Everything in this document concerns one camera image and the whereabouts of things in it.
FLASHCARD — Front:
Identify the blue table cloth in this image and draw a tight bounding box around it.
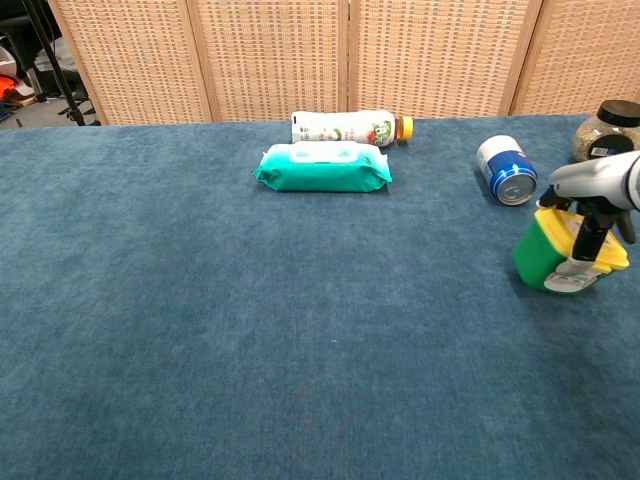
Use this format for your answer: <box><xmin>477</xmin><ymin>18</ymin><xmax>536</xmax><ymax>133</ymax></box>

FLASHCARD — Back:
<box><xmin>0</xmin><ymin>113</ymin><xmax>640</xmax><ymax>480</ymax></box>

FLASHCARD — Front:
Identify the black tripod stand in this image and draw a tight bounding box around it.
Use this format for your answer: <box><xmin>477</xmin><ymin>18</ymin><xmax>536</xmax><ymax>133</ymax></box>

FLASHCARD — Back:
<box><xmin>19</xmin><ymin>0</ymin><xmax>101</xmax><ymax>127</ymax></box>

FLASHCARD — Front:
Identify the orange item on floor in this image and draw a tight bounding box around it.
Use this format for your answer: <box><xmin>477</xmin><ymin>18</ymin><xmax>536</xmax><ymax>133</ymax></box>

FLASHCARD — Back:
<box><xmin>0</xmin><ymin>73</ymin><xmax>25</xmax><ymax>104</ymax></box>

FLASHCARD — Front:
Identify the glass jar with black lid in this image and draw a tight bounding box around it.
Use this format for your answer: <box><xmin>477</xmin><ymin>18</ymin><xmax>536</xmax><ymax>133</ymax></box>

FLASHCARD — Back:
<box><xmin>572</xmin><ymin>99</ymin><xmax>640</xmax><ymax>162</ymax></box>

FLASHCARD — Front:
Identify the blue and white can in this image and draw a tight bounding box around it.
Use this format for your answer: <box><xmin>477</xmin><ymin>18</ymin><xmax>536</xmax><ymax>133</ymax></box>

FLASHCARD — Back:
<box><xmin>475</xmin><ymin>134</ymin><xmax>539</xmax><ymax>207</ymax></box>

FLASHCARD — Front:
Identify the white bottle with yellow cap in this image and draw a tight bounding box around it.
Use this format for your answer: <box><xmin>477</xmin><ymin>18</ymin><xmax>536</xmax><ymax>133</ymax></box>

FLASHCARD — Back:
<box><xmin>290</xmin><ymin>109</ymin><xmax>415</xmax><ymax>149</ymax></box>

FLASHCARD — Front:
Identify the green tub with yellow lid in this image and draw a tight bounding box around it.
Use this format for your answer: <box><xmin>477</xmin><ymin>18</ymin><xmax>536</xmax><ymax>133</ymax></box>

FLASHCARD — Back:
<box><xmin>511</xmin><ymin>207</ymin><xmax>630</xmax><ymax>295</ymax></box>

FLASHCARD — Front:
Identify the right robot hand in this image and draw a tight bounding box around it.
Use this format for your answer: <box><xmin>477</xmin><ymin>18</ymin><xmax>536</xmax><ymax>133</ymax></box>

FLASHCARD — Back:
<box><xmin>537</xmin><ymin>149</ymin><xmax>640</xmax><ymax>275</ymax></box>

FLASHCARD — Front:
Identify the green wet wipes pack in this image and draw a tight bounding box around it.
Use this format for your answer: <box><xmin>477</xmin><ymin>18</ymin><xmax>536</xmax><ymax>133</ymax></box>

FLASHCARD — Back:
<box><xmin>252</xmin><ymin>140</ymin><xmax>394</xmax><ymax>194</ymax></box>

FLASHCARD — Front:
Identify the wicker folding screen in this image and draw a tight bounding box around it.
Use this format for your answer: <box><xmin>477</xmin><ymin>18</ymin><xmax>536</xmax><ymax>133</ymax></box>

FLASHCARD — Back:
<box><xmin>47</xmin><ymin>0</ymin><xmax>640</xmax><ymax>126</ymax></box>

